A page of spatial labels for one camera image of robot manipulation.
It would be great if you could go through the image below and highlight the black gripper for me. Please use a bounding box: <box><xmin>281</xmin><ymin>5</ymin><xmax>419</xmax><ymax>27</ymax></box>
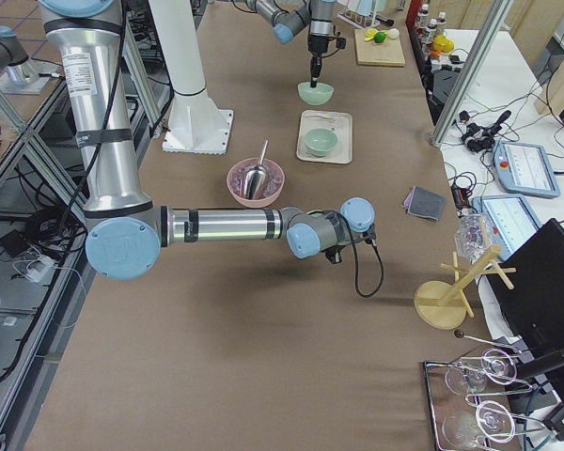
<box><xmin>324</xmin><ymin>246</ymin><xmax>344</xmax><ymax>264</ymax></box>
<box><xmin>307</xmin><ymin>33</ymin><xmax>346</xmax><ymax>88</ymax></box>

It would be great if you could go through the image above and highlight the green bowl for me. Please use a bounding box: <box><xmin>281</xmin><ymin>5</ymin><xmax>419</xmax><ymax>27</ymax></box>
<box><xmin>303</xmin><ymin>128</ymin><xmax>337</xmax><ymax>157</ymax></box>
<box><xmin>297</xmin><ymin>82</ymin><xmax>334</xmax><ymax>106</ymax></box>

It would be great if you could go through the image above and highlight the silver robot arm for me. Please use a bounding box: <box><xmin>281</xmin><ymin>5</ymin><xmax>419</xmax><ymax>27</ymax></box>
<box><xmin>231</xmin><ymin>0</ymin><xmax>346</xmax><ymax>89</ymax></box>
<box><xmin>40</xmin><ymin>1</ymin><xmax>375</xmax><ymax>280</ymax></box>

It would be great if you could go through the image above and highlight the cream rabbit tray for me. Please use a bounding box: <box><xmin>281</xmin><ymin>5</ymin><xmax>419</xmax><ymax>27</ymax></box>
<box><xmin>296</xmin><ymin>110</ymin><xmax>353</xmax><ymax>164</ymax></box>

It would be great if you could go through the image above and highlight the green bowl on tray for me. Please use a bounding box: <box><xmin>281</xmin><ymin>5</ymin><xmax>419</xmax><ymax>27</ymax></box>
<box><xmin>303</xmin><ymin>128</ymin><xmax>337</xmax><ymax>157</ymax></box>

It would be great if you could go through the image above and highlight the green lime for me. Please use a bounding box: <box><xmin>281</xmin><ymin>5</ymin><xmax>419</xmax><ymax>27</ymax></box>
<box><xmin>373</xmin><ymin>31</ymin><xmax>387</xmax><ymax>44</ymax></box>

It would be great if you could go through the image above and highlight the wooden cutting board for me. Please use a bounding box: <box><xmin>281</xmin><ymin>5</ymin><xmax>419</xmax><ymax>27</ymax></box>
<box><xmin>353</xmin><ymin>29</ymin><xmax>405</xmax><ymax>67</ymax></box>

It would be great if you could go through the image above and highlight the white garlic bun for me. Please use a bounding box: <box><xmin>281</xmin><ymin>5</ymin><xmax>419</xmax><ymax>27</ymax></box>
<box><xmin>387</xmin><ymin>28</ymin><xmax>400</xmax><ymax>39</ymax></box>

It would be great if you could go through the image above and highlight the grey folded cloth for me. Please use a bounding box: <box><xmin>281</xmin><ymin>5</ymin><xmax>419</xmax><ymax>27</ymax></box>
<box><xmin>403</xmin><ymin>186</ymin><xmax>447</xmax><ymax>222</ymax></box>

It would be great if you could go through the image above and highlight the metal scoop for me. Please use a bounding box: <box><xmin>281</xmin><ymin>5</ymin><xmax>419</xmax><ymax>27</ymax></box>
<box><xmin>242</xmin><ymin>139</ymin><xmax>269</xmax><ymax>199</ymax></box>

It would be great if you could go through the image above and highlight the wooden mug tree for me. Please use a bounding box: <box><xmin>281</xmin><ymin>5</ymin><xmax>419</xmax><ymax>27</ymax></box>
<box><xmin>414</xmin><ymin>244</ymin><xmax>517</xmax><ymax>330</ymax></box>

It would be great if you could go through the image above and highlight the pink bowl with ice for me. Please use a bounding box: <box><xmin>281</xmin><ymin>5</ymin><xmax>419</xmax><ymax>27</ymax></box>
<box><xmin>227</xmin><ymin>158</ymin><xmax>286</xmax><ymax>209</ymax></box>

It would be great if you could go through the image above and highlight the teach pendant tablet near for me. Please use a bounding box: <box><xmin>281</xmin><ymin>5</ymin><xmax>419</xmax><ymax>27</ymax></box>
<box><xmin>473</xmin><ymin>194</ymin><xmax>541</xmax><ymax>260</ymax></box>

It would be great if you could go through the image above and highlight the teach pendant tablet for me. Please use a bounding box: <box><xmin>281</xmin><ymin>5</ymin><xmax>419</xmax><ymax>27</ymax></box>
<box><xmin>493</xmin><ymin>141</ymin><xmax>561</xmax><ymax>198</ymax></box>
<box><xmin>473</xmin><ymin>194</ymin><xmax>541</xmax><ymax>260</ymax></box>

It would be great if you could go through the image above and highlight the wine glass upper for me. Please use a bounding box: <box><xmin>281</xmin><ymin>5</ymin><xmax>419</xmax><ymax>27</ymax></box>
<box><xmin>445</xmin><ymin>349</ymin><xmax>516</xmax><ymax>396</ymax></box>

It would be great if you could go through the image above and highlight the wine glass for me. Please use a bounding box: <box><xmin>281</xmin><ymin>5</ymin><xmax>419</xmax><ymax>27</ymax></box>
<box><xmin>445</xmin><ymin>349</ymin><xmax>516</xmax><ymax>396</ymax></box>
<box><xmin>441</xmin><ymin>400</ymin><xmax>515</xmax><ymax>450</ymax></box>

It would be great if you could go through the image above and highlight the black glass rack tray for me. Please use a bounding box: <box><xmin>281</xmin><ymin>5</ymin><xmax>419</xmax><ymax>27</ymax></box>
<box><xmin>421</xmin><ymin>358</ymin><xmax>556</xmax><ymax>451</ymax></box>

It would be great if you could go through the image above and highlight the teach pendant tablet far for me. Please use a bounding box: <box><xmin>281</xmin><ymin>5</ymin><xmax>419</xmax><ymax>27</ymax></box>
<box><xmin>493</xmin><ymin>141</ymin><xmax>561</xmax><ymax>198</ymax></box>

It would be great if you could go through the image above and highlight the black monitor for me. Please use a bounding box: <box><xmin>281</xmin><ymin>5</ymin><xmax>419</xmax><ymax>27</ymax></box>
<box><xmin>488</xmin><ymin>218</ymin><xmax>564</xmax><ymax>357</ymax></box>

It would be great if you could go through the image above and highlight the wine glass lower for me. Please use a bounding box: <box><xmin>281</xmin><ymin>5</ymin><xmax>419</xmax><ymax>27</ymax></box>
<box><xmin>441</xmin><ymin>400</ymin><xmax>515</xmax><ymax>450</ymax></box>

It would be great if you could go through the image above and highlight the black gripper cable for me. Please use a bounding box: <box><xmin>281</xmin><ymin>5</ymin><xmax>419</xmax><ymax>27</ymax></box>
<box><xmin>337</xmin><ymin>210</ymin><xmax>384</xmax><ymax>298</ymax></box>

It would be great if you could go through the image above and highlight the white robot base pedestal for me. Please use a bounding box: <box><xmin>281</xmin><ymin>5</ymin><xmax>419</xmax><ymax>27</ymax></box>
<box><xmin>149</xmin><ymin>0</ymin><xmax>233</xmax><ymax>155</ymax></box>

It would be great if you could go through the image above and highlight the aluminium frame post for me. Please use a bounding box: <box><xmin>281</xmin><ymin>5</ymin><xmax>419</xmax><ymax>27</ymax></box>
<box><xmin>430</xmin><ymin>0</ymin><xmax>513</xmax><ymax>148</ymax></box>

